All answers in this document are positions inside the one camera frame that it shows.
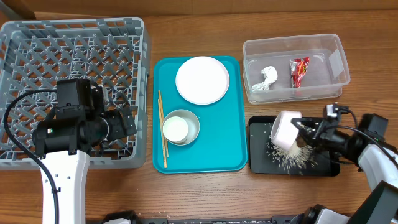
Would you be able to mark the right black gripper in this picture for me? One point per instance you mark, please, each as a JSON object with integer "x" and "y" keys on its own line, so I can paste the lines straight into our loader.
{"x": 313, "y": 132}

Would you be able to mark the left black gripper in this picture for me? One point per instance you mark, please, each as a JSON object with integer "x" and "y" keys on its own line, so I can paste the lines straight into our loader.
{"x": 118, "y": 130}

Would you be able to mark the pink bowl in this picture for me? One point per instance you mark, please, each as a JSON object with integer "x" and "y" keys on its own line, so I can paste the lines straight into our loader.
{"x": 283, "y": 132}

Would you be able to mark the rice pile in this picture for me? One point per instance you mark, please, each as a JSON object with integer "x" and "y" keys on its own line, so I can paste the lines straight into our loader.
{"x": 301, "y": 157}

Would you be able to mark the wooden chopstick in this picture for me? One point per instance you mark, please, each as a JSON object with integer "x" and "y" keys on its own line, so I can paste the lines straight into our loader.
{"x": 161, "y": 135}
{"x": 166, "y": 145}

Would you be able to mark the white paper cup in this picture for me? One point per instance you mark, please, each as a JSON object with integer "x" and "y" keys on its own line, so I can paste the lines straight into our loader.
{"x": 175, "y": 129}

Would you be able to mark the grey bowl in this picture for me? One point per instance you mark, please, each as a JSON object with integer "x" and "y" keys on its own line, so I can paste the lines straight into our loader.
{"x": 193, "y": 124}

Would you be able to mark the red snack wrapper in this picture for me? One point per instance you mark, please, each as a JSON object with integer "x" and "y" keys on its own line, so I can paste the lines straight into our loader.
{"x": 298, "y": 68}

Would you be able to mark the white tissue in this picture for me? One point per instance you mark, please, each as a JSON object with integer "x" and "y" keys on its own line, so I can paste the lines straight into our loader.
{"x": 270, "y": 77}

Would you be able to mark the white round plate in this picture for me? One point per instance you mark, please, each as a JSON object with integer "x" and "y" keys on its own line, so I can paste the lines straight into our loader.
{"x": 202, "y": 80}

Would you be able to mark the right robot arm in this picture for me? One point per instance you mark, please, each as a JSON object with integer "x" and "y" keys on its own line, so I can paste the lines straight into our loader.
{"x": 367, "y": 149}

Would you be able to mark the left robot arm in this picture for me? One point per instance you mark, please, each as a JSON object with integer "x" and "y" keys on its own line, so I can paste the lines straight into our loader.
{"x": 64, "y": 139}

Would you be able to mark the black waste tray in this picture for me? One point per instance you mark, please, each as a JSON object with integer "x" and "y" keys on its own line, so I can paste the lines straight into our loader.
{"x": 263, "y": 160}

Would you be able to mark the clear plastic bin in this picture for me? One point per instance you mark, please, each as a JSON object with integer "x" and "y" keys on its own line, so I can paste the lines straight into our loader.
{"x": 327, "y": 72}

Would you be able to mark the grey dish rack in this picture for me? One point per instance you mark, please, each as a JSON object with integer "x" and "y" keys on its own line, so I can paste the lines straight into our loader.
{"x": 35, "y": 55}

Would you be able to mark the teal plastic tray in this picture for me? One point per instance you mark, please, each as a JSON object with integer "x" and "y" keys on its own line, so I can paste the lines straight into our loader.
{"x": 221, "y": 142}

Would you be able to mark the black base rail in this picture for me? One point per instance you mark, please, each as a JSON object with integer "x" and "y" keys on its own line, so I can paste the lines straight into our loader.
{"x": 132, "y": 218}

